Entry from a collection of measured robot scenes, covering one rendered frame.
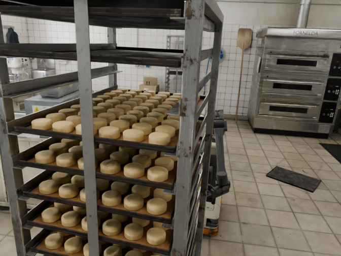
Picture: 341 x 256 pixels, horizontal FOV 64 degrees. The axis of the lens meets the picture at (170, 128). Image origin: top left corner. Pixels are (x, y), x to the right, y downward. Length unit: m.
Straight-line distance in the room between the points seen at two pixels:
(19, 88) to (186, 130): 0.44
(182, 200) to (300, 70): 5.18
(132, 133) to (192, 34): 0.26
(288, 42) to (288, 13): 1.18
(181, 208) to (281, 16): 6.14
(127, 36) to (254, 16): 2.84
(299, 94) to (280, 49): 0.93
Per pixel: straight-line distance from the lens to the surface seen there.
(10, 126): 0.77
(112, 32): 1.24
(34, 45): 0.82
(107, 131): 0.65
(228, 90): 6.52
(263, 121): 5.72
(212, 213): 2.57
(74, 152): 0.78
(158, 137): 0.61
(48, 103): 2.55
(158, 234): 0.76
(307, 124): 5.94
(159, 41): 6.51
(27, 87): 0.80
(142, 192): 0.75
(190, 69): 0.53
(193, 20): 0.52
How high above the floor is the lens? 1.72
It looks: 18 degrees down
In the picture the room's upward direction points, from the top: 3 degrees clockwise
